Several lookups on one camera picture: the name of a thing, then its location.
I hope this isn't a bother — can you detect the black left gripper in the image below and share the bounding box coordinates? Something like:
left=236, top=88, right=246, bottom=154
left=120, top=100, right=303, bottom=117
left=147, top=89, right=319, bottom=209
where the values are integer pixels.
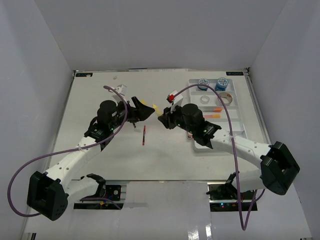
left=109, top=97, right=155, bottom=131

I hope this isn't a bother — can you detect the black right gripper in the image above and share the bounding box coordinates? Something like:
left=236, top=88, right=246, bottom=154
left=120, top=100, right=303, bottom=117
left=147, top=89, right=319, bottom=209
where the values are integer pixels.
left=158, top=102, right=195, bottom=135

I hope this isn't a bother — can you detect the clear tape roll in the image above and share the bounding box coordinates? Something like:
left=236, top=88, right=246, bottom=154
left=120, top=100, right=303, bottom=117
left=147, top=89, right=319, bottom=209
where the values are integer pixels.
left=200, top=95, right=210, bottom=105

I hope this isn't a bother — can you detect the orange pink highlighter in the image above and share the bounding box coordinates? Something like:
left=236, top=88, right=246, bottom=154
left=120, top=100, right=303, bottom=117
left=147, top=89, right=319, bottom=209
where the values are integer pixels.
left=203, top=114, right=221, bottom=119

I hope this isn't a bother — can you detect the orange eraser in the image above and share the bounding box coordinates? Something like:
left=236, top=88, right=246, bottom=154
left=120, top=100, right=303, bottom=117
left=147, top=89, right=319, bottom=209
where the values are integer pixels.
left=213, top=107, right=223, bottom=113

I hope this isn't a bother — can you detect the white compartment tray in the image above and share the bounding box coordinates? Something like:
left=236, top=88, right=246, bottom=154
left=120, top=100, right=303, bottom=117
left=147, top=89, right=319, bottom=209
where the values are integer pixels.
left=187, top=78, right=247, bottom=138

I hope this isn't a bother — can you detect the blue tape roll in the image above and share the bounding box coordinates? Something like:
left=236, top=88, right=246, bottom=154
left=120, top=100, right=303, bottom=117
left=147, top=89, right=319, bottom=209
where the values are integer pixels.
left=197, top=78, right=210, bottom=91
left=214, top=77, right=229, bottom=92

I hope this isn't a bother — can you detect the brown packing tape roll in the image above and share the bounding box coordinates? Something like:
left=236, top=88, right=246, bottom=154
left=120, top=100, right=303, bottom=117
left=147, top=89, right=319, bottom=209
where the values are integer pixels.
left=215, top=91, right=233, bottom=106

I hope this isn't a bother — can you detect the yellow white highlighter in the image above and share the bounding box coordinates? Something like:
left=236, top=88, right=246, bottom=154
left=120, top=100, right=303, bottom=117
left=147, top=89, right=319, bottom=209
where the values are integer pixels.
left=152, top=104, right=162, bottom=117

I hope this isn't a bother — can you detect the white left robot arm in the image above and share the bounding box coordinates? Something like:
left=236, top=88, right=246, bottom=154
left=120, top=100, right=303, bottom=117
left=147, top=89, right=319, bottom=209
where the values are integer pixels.
left=27, top=96, right=155, bottom=221

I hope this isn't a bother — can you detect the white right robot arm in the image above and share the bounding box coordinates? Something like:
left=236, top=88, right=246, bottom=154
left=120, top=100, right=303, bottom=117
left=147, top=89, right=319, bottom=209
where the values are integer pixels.
left=158, top=103, right=300, bottom=200

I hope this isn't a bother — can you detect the red pen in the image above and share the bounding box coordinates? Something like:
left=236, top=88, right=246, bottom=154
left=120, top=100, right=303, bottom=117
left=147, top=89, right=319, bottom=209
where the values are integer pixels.
left=142, top=125, right=146, bottom=146

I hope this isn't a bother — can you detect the left black table label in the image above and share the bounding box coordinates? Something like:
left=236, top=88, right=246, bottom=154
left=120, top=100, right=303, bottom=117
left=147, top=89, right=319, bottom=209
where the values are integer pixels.
left=75, top=72, right=93, bottom=78

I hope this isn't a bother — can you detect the black table label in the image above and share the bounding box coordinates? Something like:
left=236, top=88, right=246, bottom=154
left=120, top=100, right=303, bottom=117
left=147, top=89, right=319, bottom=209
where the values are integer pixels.
left=226, top=71, right=244, bottom=76
left=75, top=72, right=93, bottom=78

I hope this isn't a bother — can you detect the right black table label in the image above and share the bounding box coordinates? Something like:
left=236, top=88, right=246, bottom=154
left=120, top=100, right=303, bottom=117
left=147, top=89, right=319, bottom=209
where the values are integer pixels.
left=226, top=71, right=244, bottom=76

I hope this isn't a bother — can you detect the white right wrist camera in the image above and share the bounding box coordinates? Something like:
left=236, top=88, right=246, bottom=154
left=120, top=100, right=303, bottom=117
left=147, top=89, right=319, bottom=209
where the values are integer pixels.
left=167, top=91, right=184, bottom=113

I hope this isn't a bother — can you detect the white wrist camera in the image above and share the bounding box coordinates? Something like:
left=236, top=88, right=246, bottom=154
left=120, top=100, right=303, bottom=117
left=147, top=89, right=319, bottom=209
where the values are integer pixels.
left=112, top=84, right=127, bottom=103
left=167, top=91, right=184, bottom=113

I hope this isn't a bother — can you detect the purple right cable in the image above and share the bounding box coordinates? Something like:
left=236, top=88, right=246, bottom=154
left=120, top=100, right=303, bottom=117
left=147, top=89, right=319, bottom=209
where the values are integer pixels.
left=174, top=83, right=266, bottom=231

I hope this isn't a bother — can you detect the purple cable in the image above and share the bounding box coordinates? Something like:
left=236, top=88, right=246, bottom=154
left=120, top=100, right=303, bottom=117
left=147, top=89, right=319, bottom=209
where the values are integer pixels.
left=174, top=83, right=266, bottom=231
left=7, top=85, right=130, bottom=218

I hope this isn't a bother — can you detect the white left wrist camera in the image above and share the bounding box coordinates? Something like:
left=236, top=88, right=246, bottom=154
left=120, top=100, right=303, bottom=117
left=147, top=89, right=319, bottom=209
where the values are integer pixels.
left=112, top=84, right=127, bottom=103

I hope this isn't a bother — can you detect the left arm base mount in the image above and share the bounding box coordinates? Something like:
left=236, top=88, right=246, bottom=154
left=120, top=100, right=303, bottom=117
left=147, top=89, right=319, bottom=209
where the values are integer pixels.
left=73, top=173, right=126, bottom=210

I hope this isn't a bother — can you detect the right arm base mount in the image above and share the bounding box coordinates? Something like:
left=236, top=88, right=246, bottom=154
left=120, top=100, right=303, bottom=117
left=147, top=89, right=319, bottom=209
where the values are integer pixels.
left=206, top=172, right=254, bottom=212

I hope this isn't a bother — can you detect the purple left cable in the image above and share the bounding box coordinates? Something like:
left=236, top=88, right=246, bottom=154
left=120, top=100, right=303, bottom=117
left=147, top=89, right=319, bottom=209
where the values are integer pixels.
left=7, top=85, right=130, bottom=218

